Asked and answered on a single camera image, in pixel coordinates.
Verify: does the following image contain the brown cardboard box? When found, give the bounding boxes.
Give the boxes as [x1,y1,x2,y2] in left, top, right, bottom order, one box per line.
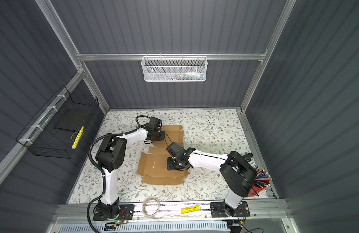
[137,125,189,185]

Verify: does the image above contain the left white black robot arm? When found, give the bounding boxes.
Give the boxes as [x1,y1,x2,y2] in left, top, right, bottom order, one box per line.
[88,115,165,219]

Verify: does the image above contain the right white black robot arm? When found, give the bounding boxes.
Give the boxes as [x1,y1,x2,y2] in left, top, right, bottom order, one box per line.
[166,142,257,216]

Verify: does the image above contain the yellow label tag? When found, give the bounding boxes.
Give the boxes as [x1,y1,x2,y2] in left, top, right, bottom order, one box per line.
[180,205,200,215]

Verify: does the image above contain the floral table mat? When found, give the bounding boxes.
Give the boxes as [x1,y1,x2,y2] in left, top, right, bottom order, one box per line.
[67,109,269,204]

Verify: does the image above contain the clear tape roll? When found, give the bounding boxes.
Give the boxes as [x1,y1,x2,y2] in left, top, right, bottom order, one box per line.
[142,197,161,218]

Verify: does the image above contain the markers in white basket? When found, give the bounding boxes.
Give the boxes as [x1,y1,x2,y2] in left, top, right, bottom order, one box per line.
[165,72,206,81]

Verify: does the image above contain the white vented strip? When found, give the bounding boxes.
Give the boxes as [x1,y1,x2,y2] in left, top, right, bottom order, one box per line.
[58,221,231,233]

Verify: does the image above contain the red pencil cup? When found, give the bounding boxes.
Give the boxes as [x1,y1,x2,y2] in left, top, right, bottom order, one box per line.
[248,179,270,198]

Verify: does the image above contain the yellow striped marker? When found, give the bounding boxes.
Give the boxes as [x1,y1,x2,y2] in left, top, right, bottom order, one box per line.
[71,126,85,150]

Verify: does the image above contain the black flat pad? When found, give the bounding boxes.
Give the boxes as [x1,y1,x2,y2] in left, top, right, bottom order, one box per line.
[54,109,93,132]

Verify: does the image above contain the coloured pencils bundle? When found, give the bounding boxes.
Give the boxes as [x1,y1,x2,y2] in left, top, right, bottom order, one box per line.
[253,167,272,188]

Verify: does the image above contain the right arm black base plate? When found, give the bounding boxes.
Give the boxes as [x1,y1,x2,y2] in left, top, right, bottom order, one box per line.
[210,201,250,217]

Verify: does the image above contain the white wire mesh basket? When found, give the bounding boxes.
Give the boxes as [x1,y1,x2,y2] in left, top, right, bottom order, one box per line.
[141,56,208,82]

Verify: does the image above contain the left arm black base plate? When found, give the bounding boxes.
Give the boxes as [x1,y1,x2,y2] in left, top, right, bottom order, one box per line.
[93,203,135,221]

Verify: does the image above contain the black wire basket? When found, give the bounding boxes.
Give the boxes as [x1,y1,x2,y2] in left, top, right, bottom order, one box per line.
[16,86,99,159]

